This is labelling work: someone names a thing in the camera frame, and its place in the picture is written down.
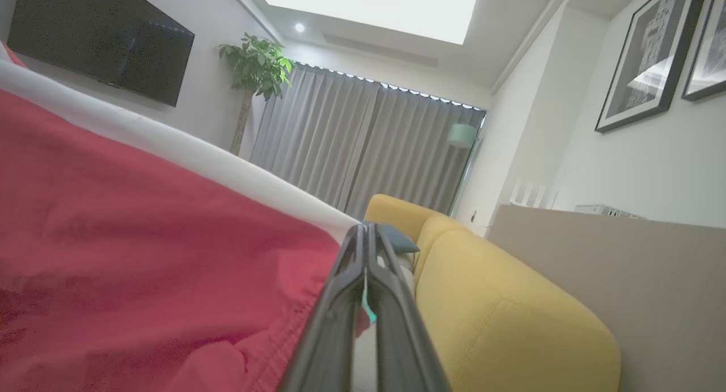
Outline floor lamp with teal shade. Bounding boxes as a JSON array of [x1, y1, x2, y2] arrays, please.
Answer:
[[446, 123, 480, 211]]

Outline black wall television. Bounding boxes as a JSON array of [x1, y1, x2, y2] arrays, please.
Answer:
[[7, 0, 196, 108]]

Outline yellow cushion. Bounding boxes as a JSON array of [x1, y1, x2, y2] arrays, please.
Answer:
[[363, 193, 622, 392]]

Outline white box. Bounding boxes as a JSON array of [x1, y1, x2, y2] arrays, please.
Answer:
[[574, 204, 646, 220]]

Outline teal pillow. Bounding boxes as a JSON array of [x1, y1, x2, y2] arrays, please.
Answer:
[[374, 221, 421, 255]]

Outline small teal strap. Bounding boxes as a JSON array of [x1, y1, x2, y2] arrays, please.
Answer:
[[361, 277, 377, 325]]

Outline large black framed picture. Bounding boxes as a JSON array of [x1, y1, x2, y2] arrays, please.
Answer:
[[594, 0, 711, 133]]

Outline bright ceiling light panel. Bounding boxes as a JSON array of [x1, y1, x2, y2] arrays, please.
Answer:
[[252, 0, 482, 46]]

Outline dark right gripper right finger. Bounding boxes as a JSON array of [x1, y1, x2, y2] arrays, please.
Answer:
[[366, 224, 452, 392]]

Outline red garment with white trim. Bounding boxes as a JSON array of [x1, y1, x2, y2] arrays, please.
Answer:
[[0, 40, 372, 392]]

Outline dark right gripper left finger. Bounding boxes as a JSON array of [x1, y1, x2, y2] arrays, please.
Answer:
[[279, 224, 370, 392]]

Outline green potted tree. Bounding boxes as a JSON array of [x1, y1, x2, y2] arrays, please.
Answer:
[[218, 33, 296, 155]]

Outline grey curtains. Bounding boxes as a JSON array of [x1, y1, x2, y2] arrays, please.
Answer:
[[250, 62, 487, 220]]

